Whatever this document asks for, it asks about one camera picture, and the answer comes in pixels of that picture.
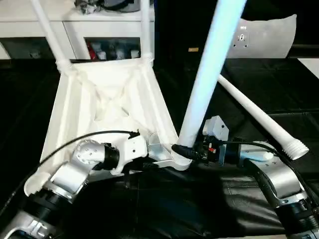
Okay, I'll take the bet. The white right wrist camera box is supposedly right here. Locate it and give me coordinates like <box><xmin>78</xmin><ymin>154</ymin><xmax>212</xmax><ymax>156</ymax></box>
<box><xmin>202</xmin><ymin>116</ymin><xmax>231</xmax><ymax>144</ymax></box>

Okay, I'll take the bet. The small red bottle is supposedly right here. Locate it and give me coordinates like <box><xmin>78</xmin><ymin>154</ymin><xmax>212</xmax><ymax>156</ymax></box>
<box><xmin>87</xmin><ymin>44</ymin><xmax>97</xmax><ymax>60</ymax></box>

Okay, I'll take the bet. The white cabinet with glass doors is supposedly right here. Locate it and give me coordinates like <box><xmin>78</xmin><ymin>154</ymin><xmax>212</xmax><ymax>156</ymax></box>
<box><xmin>0</xmin><ymin>0</ymin><xmax>156</xmax><ymax>61</ymax></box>

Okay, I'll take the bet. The white plastic bag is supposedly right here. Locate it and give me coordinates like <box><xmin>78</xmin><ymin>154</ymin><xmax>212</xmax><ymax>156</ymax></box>
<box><xmin>225</xmin><ymin>14</ymin><xmax>298</xmax><ymax>60</ymax></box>

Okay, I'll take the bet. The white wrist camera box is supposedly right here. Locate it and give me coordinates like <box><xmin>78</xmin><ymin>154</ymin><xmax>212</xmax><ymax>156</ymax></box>
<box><xmin>202</xmin><ymin>116</ymin><xmax>231</xmax><ymax>144</ymax></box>
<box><xmin>110</xmin><ymin>131</ymin><xmax>149</xmax><ymax>176</ymax></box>

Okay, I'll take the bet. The black box with yellow label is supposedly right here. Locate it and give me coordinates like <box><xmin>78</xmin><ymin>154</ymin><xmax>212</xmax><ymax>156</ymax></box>
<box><xmin>154</xmin><ymin>0</ymin><xmax>235</xmax><ymax>60</ymax></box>

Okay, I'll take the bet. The white flat board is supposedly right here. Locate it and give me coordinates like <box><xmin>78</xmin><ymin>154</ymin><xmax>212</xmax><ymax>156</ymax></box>
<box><xmin>298</xmin><ymin>58</ymin><xmax>319</xmax><ymax>80</ymax></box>

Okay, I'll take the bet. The black bag with cables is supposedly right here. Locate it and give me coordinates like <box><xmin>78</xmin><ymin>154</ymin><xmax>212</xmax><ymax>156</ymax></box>
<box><xmin>74</xmin><ymin>0</ymin><xmax>144</xmax><ymax>13</ymax></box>

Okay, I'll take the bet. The white plastic table top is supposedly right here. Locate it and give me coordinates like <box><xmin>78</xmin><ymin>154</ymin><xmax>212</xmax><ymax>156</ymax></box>
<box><xmin>23</xmin><ymin>56</ymin><xmax>193</xmax><ymax>196</ymax></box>

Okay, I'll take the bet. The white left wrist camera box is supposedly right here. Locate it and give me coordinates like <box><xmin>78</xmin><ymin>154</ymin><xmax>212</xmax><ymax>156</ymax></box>
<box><xmin>110</xmin><ymin>131</ymin><xmax>149</xmax><ymax>176</ymax></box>

